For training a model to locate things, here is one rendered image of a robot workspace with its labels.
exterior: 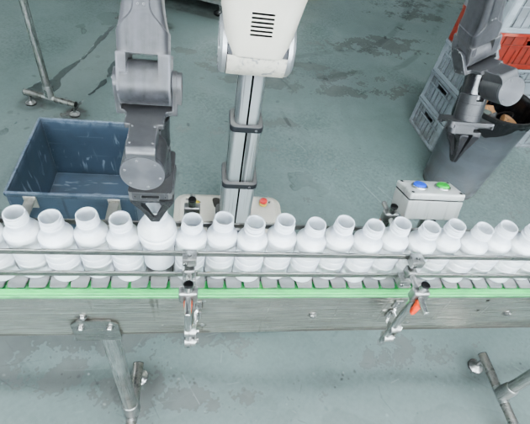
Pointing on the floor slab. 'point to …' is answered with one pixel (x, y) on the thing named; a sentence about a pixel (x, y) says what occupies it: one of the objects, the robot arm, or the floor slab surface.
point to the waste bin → (482, 148)
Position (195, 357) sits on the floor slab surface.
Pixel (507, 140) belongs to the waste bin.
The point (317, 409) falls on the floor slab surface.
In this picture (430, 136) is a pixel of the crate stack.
